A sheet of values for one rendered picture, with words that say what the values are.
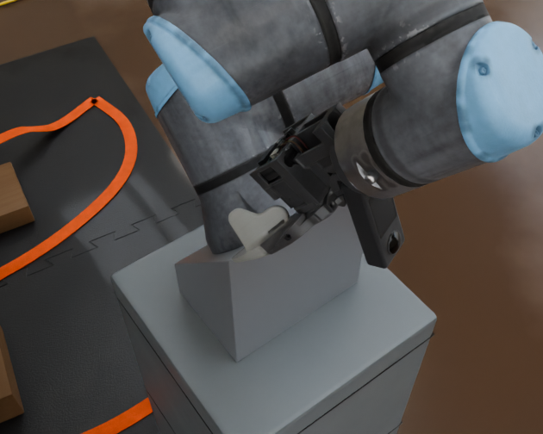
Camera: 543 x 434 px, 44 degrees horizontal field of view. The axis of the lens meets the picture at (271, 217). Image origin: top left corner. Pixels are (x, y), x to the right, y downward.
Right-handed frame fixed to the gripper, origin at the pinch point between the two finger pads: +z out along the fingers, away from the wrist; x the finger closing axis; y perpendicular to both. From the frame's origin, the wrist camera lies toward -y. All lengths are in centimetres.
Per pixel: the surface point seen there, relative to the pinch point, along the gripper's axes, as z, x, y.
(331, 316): 25.1, -9.6, -26.0
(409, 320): 18.2, -15.3, -35.1
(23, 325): 152, -2, -3
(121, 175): 164, -67, 5
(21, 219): 169, -32, 20
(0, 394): 130, 19, -8
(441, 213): 100, -111, -81
